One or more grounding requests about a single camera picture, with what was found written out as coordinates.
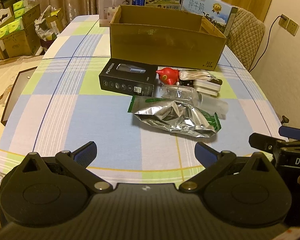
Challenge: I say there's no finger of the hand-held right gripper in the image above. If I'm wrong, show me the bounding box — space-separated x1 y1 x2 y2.
249 133 281 153
278 126 300 141

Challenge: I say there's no silver and green foil bag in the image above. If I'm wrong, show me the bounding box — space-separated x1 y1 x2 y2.
128 95 220 138

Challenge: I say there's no light blue milk carton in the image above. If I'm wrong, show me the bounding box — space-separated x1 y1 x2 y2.
180 0 238 37

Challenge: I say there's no white panel with cutout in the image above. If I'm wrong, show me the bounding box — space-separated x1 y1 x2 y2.
0 7 15 60

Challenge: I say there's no wall socket with plug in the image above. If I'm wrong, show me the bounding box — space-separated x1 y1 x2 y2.
278 14 290 29

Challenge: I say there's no chair with quilted cover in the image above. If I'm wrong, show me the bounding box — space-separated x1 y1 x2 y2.
225 7 266 71

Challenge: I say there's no dark framed board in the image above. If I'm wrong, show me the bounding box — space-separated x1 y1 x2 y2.
0 66 38 127

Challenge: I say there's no small open cardboard box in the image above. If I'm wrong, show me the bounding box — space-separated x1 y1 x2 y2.
46 7 66 34

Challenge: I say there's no white square box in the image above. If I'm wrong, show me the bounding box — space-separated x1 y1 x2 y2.
193 79 220 97

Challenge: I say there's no black power cord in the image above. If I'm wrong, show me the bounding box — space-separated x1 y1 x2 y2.
249 15 285 72

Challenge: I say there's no brown cardboard box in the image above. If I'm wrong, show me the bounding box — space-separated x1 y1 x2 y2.
109 5 227 71

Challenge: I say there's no white humidifier box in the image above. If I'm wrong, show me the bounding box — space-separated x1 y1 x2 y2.
99 0 133 27

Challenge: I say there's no large cardboard storage box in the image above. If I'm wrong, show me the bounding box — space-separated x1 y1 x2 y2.
0 4 42 58

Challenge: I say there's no cotton swab pack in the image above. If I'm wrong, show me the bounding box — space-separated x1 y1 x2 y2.
179 69 213 82

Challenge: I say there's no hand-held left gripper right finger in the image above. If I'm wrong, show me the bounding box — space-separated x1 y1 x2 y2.
178 142 275 193

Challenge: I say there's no black shaver box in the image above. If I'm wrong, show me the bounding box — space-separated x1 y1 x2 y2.
99 58 158 97

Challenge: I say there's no empty wall socket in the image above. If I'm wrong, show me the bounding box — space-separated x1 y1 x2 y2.
289 19 300 36

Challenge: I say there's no clear plastic bottle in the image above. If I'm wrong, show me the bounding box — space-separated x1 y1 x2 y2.
161 85 203 103
199 96 229 118

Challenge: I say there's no red toy figure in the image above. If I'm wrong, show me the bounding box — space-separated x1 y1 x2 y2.
155 67 182 87

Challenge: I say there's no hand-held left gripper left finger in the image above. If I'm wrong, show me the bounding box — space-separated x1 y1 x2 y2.
6 141 113 193

